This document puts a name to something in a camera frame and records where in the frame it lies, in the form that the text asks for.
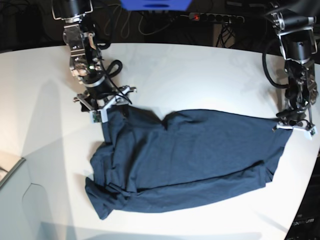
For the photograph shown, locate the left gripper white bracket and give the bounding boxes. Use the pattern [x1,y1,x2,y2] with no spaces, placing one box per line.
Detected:
[272,109,317,139]

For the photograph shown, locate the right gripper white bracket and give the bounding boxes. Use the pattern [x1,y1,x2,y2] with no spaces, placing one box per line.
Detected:
[73,85,137,123]

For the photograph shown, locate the dark blue t-shirt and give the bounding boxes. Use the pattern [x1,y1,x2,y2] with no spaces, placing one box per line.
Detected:
[85,106,292,219]

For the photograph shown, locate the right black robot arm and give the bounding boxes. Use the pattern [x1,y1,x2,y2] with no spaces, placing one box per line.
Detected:
[51,0,137,123]

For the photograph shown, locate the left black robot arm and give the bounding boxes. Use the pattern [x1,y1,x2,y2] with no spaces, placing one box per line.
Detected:
[262,0,320,139]

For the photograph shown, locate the blue plastic box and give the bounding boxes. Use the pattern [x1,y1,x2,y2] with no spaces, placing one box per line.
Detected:
[120,0,192,11]

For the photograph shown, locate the black power strip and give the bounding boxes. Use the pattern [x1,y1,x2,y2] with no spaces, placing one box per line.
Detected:
[188,12,245,24]

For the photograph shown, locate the grey looped cable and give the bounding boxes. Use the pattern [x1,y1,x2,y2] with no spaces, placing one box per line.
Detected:
[103,10,161,40]

